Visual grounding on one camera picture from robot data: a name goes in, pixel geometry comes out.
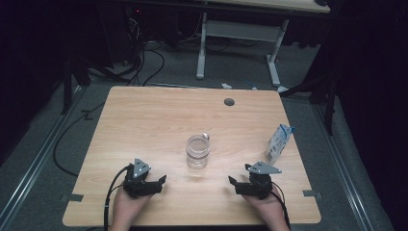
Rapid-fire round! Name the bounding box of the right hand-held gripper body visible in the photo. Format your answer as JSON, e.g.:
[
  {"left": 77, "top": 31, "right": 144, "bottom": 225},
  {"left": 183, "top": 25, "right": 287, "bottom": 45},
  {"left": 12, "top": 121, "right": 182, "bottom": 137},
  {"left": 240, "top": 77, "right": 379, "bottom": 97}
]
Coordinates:
[{"left": 244, "top": 161, "right": 283, "bottom": 200}]

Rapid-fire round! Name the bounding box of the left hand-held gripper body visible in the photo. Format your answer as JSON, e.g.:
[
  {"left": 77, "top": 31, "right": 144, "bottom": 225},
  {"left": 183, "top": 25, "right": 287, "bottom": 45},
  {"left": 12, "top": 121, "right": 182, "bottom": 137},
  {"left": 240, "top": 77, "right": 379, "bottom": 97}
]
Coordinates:
[{"left": 122, "top": 157, "right": 155, "bottom": 198}]

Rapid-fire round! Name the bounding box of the white and blue bag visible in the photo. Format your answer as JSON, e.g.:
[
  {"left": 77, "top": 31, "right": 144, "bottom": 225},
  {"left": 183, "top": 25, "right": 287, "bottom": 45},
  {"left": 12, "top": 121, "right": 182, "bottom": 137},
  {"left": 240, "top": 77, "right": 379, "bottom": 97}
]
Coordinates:
[{"left": 265, "top": 123, "right": 295, "bottom": 166}]

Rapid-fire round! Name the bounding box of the clear glass jar with lid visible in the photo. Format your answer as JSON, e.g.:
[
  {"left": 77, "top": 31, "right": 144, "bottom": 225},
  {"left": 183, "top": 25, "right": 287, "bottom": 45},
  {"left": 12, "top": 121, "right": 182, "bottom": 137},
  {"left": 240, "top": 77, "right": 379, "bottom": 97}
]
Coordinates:
[{"left": 186, "top": 132, "right": 212, "bottom": 170}]

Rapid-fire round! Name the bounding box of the person's left hand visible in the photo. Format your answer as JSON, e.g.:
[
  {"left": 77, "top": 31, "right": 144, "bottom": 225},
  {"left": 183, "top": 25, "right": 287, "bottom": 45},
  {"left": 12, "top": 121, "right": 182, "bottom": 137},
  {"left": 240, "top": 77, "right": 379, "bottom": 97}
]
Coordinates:
[{"left": 112, "top": 186, "right": 152, "bottom": 225}]

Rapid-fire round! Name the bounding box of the person's right hand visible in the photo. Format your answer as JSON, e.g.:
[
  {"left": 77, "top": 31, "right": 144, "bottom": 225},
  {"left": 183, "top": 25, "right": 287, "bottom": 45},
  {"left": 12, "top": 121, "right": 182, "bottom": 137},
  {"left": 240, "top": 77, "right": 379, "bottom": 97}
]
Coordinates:
[{"left": 242, "top": 189, "right": 290, "bottom": 225}]

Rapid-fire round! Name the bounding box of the black stand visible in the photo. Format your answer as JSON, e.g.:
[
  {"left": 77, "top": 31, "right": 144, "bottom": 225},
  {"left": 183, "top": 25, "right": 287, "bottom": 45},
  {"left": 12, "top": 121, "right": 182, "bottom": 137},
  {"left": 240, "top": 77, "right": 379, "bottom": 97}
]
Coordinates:
[
  {"left": 282, "top": 73, "right": 338, "bottom": 136},
  {"left": 61, "top": 57, "right": 91, "bottom": 116}
]

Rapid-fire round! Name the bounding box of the right hand-held gripper black cable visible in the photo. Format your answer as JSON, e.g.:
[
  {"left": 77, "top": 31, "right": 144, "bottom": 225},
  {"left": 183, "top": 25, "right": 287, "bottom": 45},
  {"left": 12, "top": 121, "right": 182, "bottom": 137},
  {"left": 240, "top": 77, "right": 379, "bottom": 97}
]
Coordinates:
[{"left": 270, "top": 181, "right": 292, "bottom": 231}]

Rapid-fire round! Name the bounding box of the hand-held gripper black cable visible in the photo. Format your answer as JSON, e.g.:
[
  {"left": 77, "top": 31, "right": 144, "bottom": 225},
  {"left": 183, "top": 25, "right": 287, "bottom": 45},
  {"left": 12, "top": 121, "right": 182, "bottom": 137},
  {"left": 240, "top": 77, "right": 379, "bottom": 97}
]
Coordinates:
[
  {"left": 270, "top": 181, "right": 292, "bottom": 231},
  {"left": 103, "top": 165, "right": 134, "bottom": 231}
]

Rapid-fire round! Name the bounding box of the left hand-held gripper black cable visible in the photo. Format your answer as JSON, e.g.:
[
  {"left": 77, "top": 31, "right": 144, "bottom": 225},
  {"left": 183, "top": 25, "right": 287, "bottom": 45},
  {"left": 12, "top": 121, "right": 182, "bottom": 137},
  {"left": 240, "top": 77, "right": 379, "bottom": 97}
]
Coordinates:
[{"left": 103, "top": 165, "right": 134, "bottom": 231}]

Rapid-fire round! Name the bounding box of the metal floor rail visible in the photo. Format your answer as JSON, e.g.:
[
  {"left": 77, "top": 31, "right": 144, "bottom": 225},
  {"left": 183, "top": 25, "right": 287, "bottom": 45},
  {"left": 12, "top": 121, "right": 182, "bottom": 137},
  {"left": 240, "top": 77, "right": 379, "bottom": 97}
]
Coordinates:
[
  {"left": 0, "top": 86, "right": 89, "bottom": 231},
  {"left": 312, "top": 104, "right": 375, "bottom": 231}
]

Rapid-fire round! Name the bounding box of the long black floor cable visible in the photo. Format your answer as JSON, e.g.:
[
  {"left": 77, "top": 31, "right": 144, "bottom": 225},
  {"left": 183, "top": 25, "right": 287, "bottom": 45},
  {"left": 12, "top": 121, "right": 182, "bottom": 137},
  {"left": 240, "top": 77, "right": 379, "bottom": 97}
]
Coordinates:
[{"left": 52, "top": 102, "right": 107, "bottom": 177}]

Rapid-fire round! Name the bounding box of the bundle of black cables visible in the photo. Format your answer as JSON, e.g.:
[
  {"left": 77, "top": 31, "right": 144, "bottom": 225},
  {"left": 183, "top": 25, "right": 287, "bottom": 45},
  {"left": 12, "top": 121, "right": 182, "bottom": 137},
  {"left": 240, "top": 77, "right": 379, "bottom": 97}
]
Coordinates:
[{"left": 121, "top": 9, "right": 166, "bottom": 87}]

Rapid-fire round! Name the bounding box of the white metal frame desk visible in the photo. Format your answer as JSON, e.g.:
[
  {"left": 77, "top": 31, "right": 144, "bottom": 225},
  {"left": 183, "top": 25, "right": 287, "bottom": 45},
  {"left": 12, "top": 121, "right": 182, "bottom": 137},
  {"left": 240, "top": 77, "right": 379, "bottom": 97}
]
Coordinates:
[{"left": 195, "top": 0, "right": 331, "bottom": 87}]

